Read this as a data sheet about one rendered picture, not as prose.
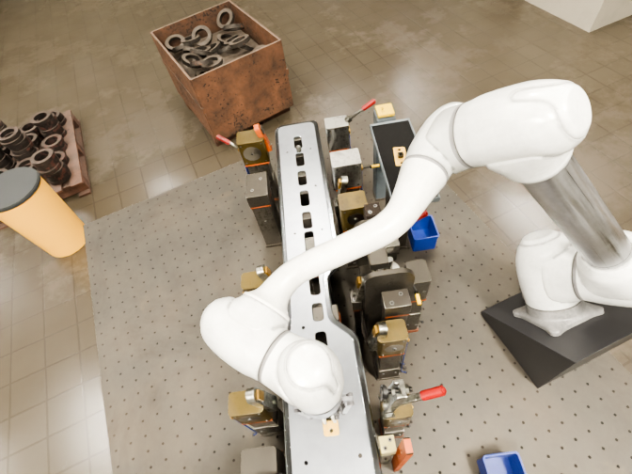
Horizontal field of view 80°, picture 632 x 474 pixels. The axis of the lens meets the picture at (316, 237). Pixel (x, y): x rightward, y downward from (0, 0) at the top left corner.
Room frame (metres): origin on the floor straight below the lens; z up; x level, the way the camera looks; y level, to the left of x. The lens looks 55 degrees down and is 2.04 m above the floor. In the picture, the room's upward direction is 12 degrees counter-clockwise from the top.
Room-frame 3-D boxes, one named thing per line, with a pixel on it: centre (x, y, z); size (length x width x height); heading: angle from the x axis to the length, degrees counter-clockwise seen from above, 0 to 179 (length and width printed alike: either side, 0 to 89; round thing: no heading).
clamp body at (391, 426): (0.17, -0.12, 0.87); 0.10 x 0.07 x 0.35; 87
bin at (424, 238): (0.83, -0.42, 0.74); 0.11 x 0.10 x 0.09; 177
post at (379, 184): (1.12, -0.34, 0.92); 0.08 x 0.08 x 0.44; 87
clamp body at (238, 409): (0.25, 0.27, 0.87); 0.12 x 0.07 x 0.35; 87
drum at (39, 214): (1.87, 1.75, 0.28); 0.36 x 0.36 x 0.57
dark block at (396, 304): (0.41, -0.17, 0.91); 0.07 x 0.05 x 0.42; 87
